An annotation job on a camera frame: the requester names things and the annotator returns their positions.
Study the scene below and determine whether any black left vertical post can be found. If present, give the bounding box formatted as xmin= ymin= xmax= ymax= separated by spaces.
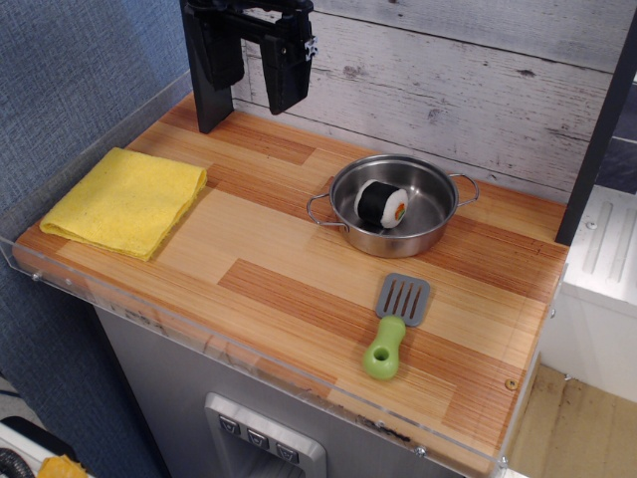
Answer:
xmin=180 ymin=1 xmax=234 ymax=134

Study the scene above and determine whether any toy sushi roll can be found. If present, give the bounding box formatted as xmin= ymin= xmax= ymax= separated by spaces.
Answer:
xmin=354 ymin=179 xmax=409 ymax=229

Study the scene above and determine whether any yellow folded cloth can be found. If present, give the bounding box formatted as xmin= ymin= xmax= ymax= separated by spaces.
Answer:
xmin=40 ymin=148 xmax=207 ymax=261

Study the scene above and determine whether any silver dispenser button panel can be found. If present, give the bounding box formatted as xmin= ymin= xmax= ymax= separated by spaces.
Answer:
xmin=204 ymin=392 xmax=327 ymax=477

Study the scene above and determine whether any green handled grey spatula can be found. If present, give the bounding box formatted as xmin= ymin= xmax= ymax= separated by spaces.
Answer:
xmin=362 ymin=273 xmax=431 ymax=380

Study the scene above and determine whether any black vertical post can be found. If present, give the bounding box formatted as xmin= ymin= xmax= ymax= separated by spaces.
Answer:
xmin=555 ymin=42 xmax=636 ymax=246
xmin=180 ymin=1 xmax=234 ymax=134

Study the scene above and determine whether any black right vertical post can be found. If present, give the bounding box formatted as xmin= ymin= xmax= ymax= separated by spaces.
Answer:
xmin=555 ymin=42 xmax=636 ymax=246

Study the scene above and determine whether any white ribbed appliance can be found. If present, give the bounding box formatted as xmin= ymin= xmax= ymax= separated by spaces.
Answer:
xmin=538 ymin=186 xmax=636 ymax=401

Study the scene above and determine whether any small steel pot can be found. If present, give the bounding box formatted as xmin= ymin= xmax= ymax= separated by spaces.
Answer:
xmin=307 ymin=154 xmax=480 ymax=258

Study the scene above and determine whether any grey toy fridge cabinet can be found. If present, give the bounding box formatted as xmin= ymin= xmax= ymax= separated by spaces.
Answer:
xmin=98 ymin=310 xmax=455 ymax=477

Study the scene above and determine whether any yellow black object bottom left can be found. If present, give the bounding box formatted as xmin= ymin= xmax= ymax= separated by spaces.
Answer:
xmin=1 ymin=448 xmax=89 ymax=478

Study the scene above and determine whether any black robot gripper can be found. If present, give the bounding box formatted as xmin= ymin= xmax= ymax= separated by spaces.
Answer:
xmin=186 ymin=1 xmax=318 ymax=115

